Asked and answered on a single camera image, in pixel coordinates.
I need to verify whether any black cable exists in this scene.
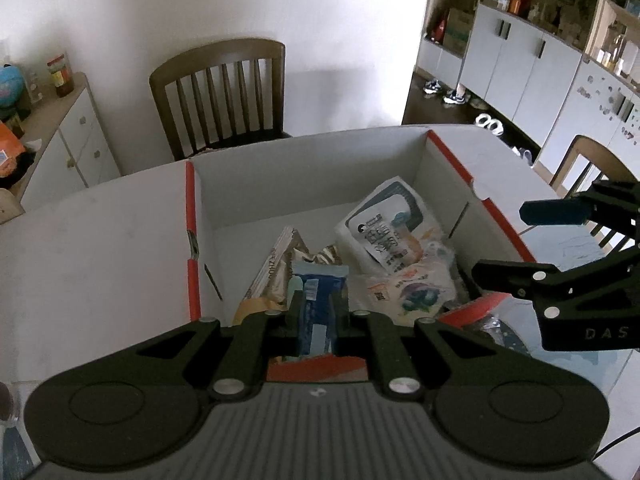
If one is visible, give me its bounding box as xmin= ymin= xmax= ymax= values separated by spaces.
xmin=594 ymin=424 xmax=640 ymax=462

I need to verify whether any white wall cabinet unit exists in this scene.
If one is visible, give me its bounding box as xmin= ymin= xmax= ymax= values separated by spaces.
xmin=414 ymin=0 xmax=640 ymax=173

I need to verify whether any gold foil snack packet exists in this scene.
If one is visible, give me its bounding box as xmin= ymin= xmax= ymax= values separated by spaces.
xmin=242 ymin=225 xmax=347 ymax=312

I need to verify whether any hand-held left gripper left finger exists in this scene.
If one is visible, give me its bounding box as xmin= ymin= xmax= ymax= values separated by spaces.
xmin=122 ymin=292 xmax=306 ymax=402

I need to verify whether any dark wooden chair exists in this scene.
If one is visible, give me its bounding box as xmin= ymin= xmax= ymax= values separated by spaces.
xmin=547 ymin=134 xmax=640 ymax=202
xmin=148 ymin=38 xmax=294 ymax=162

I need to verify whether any cardboard carton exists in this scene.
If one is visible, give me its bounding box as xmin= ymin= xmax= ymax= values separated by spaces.
xmin=443 ymin=7 xmax=475 ymax=57

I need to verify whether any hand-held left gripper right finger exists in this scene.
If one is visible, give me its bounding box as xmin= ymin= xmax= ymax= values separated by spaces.
xmin=336 ymin=292 xmax=507 ymax=402

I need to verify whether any white tissue pack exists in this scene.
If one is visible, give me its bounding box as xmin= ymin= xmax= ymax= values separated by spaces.
xmin=335 ymin=175 xmax=446 ymax=274

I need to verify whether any blue globe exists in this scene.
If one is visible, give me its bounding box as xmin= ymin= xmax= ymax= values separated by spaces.
xmin=0 ymin=63 xmax=25 ymax=119

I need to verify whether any white sideboard cabinet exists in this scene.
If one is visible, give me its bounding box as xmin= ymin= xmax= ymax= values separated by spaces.
xmin=9 ymin=72 xmax=122 ymax=212

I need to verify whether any blue snack bar packet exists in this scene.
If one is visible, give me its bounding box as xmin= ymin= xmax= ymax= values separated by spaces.
xmin=289 ymin=261 xmax=349 ymax=359

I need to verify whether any red lid jar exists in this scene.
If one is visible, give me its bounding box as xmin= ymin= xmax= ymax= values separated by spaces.
xmin=47 ymin=53 xmax=75 ymax=98

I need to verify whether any yellow spotted toy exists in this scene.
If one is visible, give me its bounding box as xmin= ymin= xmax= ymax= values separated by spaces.
xmin=232 ymin=294 xmax=282 ymax=327

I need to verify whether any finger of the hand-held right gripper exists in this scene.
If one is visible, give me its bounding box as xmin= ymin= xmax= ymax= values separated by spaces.
xmin=519 ymin=179 xmax=640 ymax=249
xmin=472 ymin=247 xmax=640 ymax=319

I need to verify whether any orange snack bag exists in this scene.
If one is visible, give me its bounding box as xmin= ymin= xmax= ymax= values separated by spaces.
xmin=0 ymin=119 xmax=29 ymax=177

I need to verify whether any light wooden chair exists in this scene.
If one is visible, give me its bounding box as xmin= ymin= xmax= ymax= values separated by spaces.
xmin=0 ymin=188 xmax=26 ymax=226

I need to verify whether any red cardboard box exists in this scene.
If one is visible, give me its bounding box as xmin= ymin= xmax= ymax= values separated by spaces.
xmin=183 ymin=127 xmax=539 ymax=387

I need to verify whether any white blueberry snack packet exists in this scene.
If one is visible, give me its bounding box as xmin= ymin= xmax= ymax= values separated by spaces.
xmin=362 ymin=239 xmax=459 ymax=329

